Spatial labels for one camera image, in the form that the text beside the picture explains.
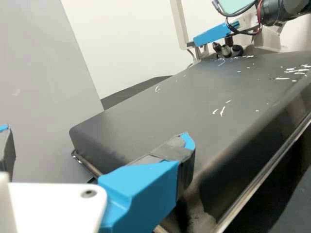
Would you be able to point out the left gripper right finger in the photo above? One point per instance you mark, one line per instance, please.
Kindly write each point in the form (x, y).
(141, 191)

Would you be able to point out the cream microscope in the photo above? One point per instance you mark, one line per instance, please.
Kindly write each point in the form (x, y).
(179, 24)

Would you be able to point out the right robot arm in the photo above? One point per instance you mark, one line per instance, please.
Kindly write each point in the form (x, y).
(281, 9)

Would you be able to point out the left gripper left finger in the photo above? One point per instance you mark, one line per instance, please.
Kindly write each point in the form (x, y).
(6, 148)

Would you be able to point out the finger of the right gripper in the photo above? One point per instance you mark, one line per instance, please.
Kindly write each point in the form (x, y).
(209, 36)

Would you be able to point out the black tray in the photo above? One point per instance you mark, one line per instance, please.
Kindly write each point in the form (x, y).
(194, 102)

